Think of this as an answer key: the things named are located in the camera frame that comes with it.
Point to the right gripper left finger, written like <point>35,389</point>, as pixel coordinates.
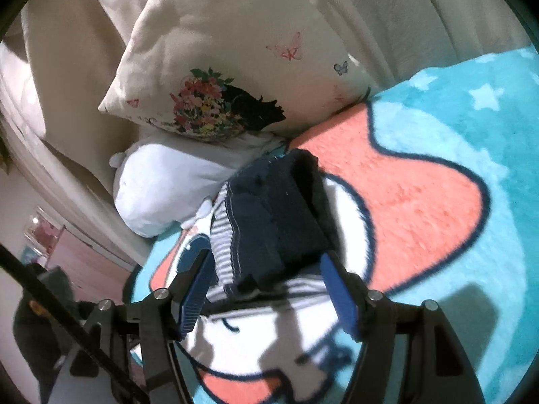
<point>201,275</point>

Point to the navy pants with striped waistband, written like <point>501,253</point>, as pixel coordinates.
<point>271,224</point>

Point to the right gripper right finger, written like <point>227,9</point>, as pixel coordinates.
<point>347,307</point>

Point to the beige upholstered headboard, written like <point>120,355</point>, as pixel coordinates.
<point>58,58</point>

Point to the white grey plush pillow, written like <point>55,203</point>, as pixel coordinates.
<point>168,185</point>

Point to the cream floral printed cushion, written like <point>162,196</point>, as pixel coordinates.
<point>212,69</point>

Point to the teal cartoon fleece blanket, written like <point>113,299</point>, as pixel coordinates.
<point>435,189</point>

